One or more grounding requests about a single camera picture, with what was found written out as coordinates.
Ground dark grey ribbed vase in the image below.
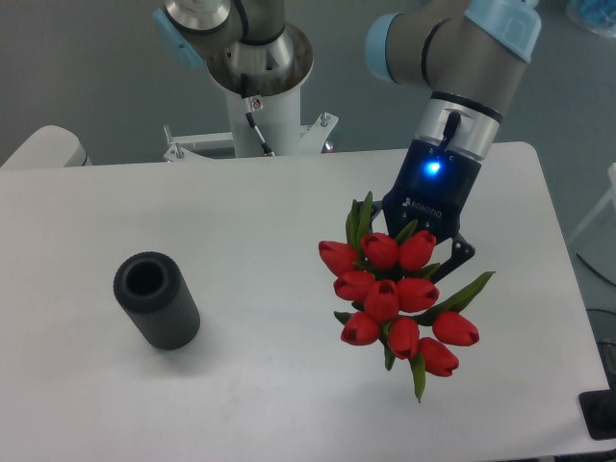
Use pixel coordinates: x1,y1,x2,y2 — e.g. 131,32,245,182
113,251,200,350

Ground white furniture leg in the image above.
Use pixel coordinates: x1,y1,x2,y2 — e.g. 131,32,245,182
566,164,615,246

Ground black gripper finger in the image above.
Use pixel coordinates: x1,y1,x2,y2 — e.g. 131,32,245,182
352,200,383,236
430,233,475,283

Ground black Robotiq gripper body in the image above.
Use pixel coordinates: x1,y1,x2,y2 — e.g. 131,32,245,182
382,140,481,241

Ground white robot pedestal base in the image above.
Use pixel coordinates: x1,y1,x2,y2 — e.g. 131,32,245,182
162,23,340,163

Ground clear bag with blue items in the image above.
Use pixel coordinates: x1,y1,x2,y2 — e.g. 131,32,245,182
566,0,615,39

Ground white chair backrest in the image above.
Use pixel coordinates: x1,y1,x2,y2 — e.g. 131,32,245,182
1,125,92,171

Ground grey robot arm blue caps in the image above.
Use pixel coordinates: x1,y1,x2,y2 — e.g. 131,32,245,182
153,1,541,280

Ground red tulip bouquet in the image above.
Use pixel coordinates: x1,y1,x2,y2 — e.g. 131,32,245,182
319,204,493,398

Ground black cable on floor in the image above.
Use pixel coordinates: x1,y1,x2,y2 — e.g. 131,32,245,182
575,252,616,280

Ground black device at table edge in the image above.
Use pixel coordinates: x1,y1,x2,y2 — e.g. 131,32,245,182
578,390,615,441

